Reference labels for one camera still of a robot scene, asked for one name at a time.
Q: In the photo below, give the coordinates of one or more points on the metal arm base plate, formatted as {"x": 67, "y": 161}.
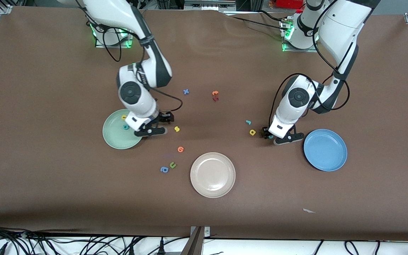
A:
{"x": 296, "y": 50}
{"x": 113, "y": 46}

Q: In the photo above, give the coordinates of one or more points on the blue plate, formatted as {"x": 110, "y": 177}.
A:
{"x": 331, "y": 156}

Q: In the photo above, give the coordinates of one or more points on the beige plate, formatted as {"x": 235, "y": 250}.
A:
{"x": 213, "y": 175}

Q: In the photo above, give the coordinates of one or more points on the brown paper table cover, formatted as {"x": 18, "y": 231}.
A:
{"x": 48, "y": 177}

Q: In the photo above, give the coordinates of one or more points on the black plug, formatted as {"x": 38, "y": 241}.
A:
{"x": 162, "y": 248}
{"x": 131, "y": 250}

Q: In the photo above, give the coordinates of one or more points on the green foam letter u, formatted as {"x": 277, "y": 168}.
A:
{"x": 171, "y": 166}

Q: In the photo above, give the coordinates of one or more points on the grey metal bar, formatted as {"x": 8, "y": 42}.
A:
{"x": 193, "y": 246}

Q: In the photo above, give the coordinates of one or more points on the small metal bracket plate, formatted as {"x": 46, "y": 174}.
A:
{"x": 207, "y": 231}

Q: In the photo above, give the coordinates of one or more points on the white paper scrap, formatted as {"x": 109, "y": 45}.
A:
{"x": 307, "y": 210}

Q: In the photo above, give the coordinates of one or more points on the blue foam letter a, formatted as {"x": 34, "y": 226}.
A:
{"x": 161, "y": 169}

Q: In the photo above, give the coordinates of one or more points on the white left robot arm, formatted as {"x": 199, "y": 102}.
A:
{"x": 342, "y": 24}

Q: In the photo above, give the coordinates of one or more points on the red box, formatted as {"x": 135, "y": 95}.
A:
{"x": 289, "y": 3}

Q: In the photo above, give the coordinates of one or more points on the green plate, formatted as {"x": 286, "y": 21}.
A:
{"x": 119, "y": 136}

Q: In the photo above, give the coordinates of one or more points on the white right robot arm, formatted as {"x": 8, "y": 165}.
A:
{"x": 112, "y": 14}

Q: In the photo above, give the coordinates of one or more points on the grey metal device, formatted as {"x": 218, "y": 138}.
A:
{"x": 207, "y": 5}

